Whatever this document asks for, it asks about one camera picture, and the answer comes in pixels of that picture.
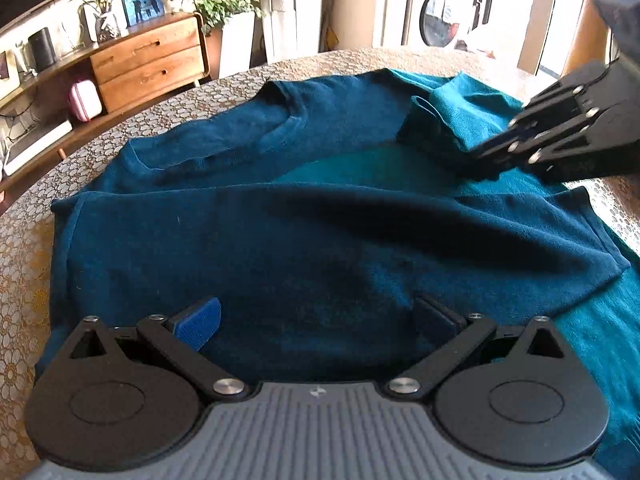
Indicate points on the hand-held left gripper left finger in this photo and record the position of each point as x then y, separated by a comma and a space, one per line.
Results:
200, 320

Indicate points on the glass vase with plant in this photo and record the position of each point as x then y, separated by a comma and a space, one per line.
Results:
105, 17

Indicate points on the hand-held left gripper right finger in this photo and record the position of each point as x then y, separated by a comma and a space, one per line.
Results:
435, 320

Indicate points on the white cylinder vase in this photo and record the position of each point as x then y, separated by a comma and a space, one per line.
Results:
89, 27

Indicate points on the pink case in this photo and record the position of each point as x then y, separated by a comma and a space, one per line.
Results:
84, 100

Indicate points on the teal and navy sweater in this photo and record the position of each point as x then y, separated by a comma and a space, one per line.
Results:
250, 240

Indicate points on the white washing machine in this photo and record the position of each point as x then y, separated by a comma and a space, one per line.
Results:
440, 15

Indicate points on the wooden drawer cabinet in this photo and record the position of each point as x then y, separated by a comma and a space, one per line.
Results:
145, 67

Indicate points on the tan wooden chair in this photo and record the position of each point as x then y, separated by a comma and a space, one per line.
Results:
582, 30

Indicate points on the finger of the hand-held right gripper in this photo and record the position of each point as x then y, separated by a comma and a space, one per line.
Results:
525, 155
560, 105

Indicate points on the black speaker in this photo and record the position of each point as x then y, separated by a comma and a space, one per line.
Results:
42, 50

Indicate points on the flat white box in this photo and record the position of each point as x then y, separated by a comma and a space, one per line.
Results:
37, 145

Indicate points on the white planter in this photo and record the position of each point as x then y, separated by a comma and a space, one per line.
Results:
235, 45

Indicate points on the white photo frame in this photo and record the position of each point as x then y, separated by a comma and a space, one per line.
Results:
6, 67

